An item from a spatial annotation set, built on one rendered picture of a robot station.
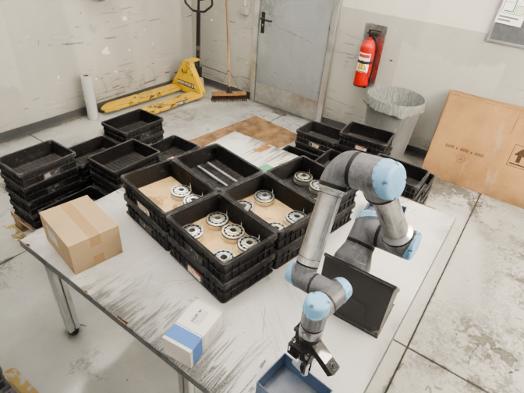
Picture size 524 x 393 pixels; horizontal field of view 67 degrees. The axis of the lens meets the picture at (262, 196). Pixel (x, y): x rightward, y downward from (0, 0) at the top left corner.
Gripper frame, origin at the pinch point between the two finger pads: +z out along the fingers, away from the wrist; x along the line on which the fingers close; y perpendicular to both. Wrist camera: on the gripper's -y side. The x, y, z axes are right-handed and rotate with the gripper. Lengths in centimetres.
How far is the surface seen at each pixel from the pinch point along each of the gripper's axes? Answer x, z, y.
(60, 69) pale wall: -110, 19, 394
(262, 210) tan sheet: -50, -8, 64
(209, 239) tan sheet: -17, -8, 66
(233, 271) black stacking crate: -8.3, -11.0, 43.3
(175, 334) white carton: 22.0, -3.6, 41.4
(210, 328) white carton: 12.1, -3.3, 34.7
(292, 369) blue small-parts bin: 0.2, 3.9, 5.7
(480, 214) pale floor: -274, 75, -5
